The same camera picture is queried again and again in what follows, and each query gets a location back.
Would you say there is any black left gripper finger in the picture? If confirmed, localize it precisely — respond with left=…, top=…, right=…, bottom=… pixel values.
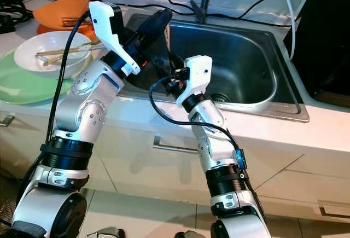
left=149, top=14, right=173, bottom=40
left=141, top=8, right=173, bottom=32

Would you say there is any light wooden chopstick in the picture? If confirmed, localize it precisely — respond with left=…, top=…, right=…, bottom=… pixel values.
left=43, top=40, right=102, bottom=65
left=36, top=42, right=104, bottom=57

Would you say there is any light green plate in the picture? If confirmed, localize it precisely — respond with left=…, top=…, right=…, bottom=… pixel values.
left=0, top=49, right=74, bottom=106

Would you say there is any brown wooden utensil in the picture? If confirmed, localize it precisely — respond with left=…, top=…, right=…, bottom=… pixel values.
left=60, top=16, right=92, bottom=28

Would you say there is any stainless steel sink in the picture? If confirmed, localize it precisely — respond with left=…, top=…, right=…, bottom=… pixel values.
left=120, top=14, right=310, bottom=123

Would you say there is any orange plate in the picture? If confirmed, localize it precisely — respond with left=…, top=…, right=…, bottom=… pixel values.
left=36, top=24, right=96, bottom=40
left=33, top=0, right=95, bottom=28

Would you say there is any white bowl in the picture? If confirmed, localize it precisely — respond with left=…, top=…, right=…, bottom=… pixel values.
left=14, top=31, right=92, bottom=79

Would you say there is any white sink counter cabinet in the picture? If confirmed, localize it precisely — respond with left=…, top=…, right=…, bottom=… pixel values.
left=0, top=0, right=350, bottom=225

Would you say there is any black power strip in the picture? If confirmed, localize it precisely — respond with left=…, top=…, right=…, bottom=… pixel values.
left=0, top=3, right=28, bottom=33

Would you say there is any tall black appliance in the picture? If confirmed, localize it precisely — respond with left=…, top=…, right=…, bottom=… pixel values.
left=284, top=0, right=350, bottom=107

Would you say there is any black floor fan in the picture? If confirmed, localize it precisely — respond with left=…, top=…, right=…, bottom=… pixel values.
left=0, top=170, right=18, bottom=228

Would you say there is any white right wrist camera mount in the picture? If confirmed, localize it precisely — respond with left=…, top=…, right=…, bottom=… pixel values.
left=176, top=55, right=213, bottom=106

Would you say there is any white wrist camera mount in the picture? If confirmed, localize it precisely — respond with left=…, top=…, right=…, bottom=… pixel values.
left=89, top=1, right=140, bottom=76
left=176, top=55, right=213, bottom=106

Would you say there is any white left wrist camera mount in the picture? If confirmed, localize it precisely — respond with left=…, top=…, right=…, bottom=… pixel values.
left=89, top=1, right=140, bottom=76

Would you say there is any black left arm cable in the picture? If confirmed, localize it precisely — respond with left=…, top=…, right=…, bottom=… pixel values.
left=19, top=11, right=91, bottom=211

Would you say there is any white hose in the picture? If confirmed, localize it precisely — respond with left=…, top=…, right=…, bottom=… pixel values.
left=271, top=0, right=299, bottom=61

